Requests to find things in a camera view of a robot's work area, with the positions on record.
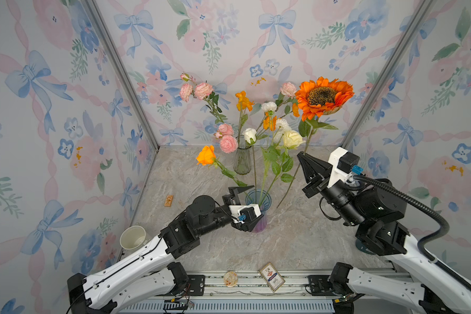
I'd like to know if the framed card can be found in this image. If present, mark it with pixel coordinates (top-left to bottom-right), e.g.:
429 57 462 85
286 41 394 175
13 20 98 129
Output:
259 262 285 293

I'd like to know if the blue purple glass vase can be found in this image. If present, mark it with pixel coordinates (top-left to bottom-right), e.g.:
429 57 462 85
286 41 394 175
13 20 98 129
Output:
245 189 272 233

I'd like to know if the small wooden block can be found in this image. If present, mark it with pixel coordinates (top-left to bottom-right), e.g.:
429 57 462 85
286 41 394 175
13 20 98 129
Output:
165 195 174 208

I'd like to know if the left corner aluminium post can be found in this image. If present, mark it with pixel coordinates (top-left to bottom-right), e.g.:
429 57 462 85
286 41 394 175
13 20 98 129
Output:
81 0 159 153

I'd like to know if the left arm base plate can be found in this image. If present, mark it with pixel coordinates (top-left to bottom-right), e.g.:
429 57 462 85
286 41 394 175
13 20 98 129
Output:
170 275 206 297

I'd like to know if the white rosebud stem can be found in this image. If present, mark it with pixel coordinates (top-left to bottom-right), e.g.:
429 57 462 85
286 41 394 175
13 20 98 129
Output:
243 127 259 193

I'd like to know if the round beige coaster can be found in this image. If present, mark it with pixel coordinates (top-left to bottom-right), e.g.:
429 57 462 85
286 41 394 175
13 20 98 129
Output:
223 271 238 287

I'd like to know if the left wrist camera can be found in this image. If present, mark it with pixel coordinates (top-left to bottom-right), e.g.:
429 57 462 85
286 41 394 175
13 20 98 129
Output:
229 204 262 224

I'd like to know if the orange rose stem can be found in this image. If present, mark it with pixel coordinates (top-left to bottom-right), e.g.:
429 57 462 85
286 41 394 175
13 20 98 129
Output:
196 146 248 187

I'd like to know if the corner aluminium post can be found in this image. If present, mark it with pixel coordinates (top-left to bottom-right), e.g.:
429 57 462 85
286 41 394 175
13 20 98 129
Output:
340 0 434 149
81 0 159 153

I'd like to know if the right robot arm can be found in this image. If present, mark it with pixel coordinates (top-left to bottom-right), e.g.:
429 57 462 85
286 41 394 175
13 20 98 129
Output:
298 148 471 313

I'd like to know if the cream white cup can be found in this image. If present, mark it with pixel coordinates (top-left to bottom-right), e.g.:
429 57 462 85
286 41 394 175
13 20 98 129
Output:
119 226 149 251

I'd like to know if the right corner aluminium post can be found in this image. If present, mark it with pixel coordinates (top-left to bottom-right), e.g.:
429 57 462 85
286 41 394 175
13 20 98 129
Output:
340 0 434 149

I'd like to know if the white flower stem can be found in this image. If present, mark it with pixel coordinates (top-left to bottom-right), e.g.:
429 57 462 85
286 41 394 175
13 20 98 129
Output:
258 101 292 197

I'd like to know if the cream rose stem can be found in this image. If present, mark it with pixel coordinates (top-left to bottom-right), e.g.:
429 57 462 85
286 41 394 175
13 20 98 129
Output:
261 128 305 193

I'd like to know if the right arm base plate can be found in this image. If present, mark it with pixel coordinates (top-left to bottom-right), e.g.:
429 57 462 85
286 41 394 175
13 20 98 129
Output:
306 275 365 300

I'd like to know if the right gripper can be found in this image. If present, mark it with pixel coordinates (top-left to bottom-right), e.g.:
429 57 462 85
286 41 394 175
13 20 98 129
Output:
301 150 365 227

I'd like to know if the clear grey glass vase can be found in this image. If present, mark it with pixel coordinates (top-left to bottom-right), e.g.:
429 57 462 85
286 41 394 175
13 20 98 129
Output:
234 136 252 175

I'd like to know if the aluminium rail frame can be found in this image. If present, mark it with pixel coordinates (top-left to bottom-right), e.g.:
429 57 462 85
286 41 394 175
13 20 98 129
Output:
87 270 429 314

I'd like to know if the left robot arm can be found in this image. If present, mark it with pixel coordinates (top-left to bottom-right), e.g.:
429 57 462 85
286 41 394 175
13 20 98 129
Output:
67 187 262 313

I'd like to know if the yellow poppy flower stem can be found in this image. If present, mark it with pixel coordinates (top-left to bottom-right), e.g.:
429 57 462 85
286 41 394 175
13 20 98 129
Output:
235 91 255 148

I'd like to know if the orange marigold flower stem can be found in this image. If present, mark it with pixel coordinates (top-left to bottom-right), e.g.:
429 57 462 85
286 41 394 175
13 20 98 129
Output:
286 77 355 192

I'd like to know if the pink rose stem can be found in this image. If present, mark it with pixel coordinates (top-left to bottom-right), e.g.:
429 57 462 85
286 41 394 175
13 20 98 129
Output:
179 73 227 124
256 82 299 131

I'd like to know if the pink carnation stem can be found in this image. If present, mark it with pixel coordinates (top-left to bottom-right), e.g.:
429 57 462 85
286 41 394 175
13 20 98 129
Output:
215 124 238 154

